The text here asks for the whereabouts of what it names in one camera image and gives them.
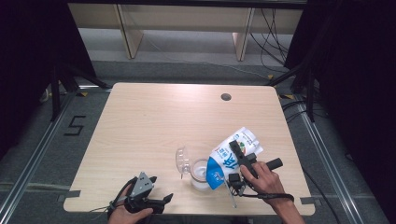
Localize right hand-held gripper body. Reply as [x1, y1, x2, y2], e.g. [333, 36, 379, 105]
[228, 152, 284, 209]

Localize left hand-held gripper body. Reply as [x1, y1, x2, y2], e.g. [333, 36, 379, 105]
[124, 172, 165, 216]

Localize white and blue milk bag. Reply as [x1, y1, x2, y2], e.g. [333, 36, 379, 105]
[205, 126, 264, 190]

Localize clear glass measuring jug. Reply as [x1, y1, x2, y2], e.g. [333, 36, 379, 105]
[175, 146, 213, 191]

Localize person's right hand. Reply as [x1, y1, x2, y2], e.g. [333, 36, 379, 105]
[239, 161, 286, 207]

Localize person's left hand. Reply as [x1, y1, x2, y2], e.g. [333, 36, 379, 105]
[106, 186, 154, 224]

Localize black metal stand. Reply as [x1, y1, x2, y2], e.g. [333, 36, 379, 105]
[265, 62, 317, 123]
[49, 62, 113, 122]

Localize black curtain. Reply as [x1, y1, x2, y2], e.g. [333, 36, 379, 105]
[0, 0, 97, 160]
[284, 0, 396, 224]

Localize beige wooden shelf unit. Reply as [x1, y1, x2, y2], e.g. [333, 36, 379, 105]
[67, 3, 304, 62]

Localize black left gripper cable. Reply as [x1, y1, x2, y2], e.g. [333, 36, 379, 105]
[92, 176, 138, 218]

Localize black right wrist strap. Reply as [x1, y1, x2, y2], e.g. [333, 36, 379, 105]
[241, 192, 295, 203]

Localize black floor cables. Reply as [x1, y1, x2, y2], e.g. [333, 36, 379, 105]
[281, 99, 328, 124]

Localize aluminium floor rail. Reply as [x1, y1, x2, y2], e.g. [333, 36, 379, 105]
[0, 91, 78, 218]
[295, 92, 363, 224]

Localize bundle of black hanging cables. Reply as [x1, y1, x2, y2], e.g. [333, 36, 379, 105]
[250, 7, 290, 66]

